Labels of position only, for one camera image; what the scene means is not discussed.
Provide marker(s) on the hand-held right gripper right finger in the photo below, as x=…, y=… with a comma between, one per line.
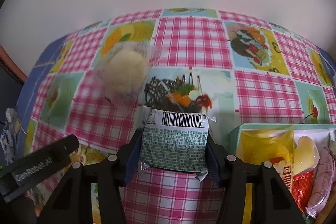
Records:
x=215, y=163

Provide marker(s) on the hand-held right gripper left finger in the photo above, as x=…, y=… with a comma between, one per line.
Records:
x=131, y=163

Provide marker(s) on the teal tray with white inside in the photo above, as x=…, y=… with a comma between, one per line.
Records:
x=236, y=138

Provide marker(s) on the green-grey packet with barcode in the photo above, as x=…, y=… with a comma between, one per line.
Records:
x=173, y=145

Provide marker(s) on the yellow packet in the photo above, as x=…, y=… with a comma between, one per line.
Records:
x=262, y=146

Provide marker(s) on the red packet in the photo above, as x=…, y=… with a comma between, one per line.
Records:
x=302, y=184

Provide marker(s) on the round cream bun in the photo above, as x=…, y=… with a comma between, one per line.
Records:
x=123, y=71

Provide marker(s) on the purple packet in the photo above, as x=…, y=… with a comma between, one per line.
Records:
x=321, y=182

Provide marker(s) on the crumpled blue and white wrapper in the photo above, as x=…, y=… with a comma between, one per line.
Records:
x=10, y=134

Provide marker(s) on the checked fruit print tablecloth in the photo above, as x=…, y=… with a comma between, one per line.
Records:
x=191, y=37

